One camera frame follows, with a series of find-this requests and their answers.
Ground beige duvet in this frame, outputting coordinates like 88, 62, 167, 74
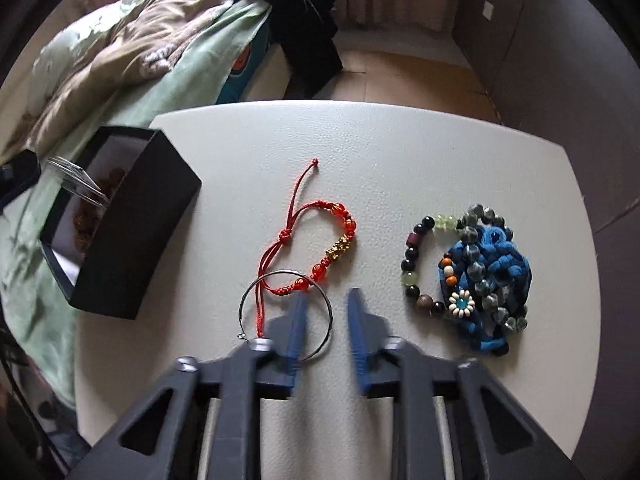
22, 0, 251, 151

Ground blue printed box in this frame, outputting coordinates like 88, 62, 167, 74
217, 25, 276, 106

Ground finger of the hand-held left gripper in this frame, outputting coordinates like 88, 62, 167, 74
0, 150, 41, 211

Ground green leaf print pillow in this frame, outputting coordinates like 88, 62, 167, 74
32, 0, 146, 86

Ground black jewelry box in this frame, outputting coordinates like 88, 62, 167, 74
39, 126, 203, 321

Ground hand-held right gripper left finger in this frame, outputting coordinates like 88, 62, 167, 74
65, 292, 311, 480

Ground silver bangles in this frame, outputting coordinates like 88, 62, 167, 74
45, 156, 111, 206

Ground red cord bracelet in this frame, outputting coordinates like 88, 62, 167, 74
257, 158, 358, 336

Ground dark brown wardrobe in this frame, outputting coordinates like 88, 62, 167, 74
452, 0, 640, 241

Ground thin silver bangle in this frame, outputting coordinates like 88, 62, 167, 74
239, 269, 334, 363

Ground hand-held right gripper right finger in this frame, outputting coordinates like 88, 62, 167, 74
347, 287, 586, 480

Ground black clothing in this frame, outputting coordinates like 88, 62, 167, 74
232, 0, 346, 100

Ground green bed sheet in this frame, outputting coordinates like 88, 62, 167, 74
0, 0, 273, 411

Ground blue cord grey bead necklace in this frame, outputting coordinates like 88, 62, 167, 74
437, 203, 536, 358

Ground dark mixed bead bracelet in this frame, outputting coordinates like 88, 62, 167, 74
400, 214, 461, 317

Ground brown bead bracelet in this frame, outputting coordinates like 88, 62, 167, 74
72, 165, 128, 248

